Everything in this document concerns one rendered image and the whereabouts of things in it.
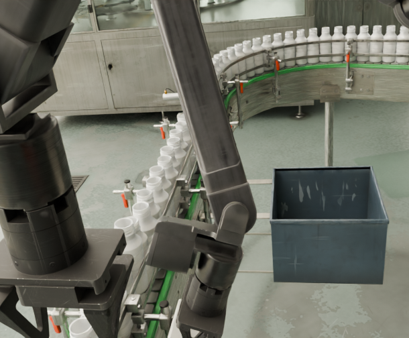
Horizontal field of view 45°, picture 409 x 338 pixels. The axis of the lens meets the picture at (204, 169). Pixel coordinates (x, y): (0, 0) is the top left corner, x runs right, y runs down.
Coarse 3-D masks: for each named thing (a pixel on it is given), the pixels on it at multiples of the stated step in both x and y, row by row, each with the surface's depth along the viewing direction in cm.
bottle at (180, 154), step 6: (174, 138) 139; (168, 144) 137; (174, 144) 136; (180, 144) 137; (174, 150) 137; (180, 150) 138; (180, 156) 137; (180, 162) 137; (186, 168) 140; (186, 174) 140
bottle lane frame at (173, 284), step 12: (228, 108) 212; (192, 204) 138; (192, 216) 135; (168, 276) 111; (180, 276) 120; (168, 288) 108; (180, 288) 120; (168, 300) 109; (156, 312) 101; (156, 324) 99; (156, 336) 99
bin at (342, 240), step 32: (288, 192) 165; (320, 192) 163; (352, 192) 161; (288, 224) 135; (320, 224) 133; (352, 224) 132; (384, 224) 130; (288, 256) 140; (320, 256) 138; (352, 256) 136; (384, 256) 135
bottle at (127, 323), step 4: (124, 296) 88; (124, 300) 87; (120, 312) 87; (128, 316) 89; (124, 320) 88; (128, 320) 89; (124, 324) 89; (128, 324) 90; (132, 324) 91; (120, 328) 89; (124, 328) 89; (128, 328) 90; (120, 332) 89; (124, 332) 89; (128, 332) 90; (120, 336) 89; (124, 336) 90; (128, 336) 90
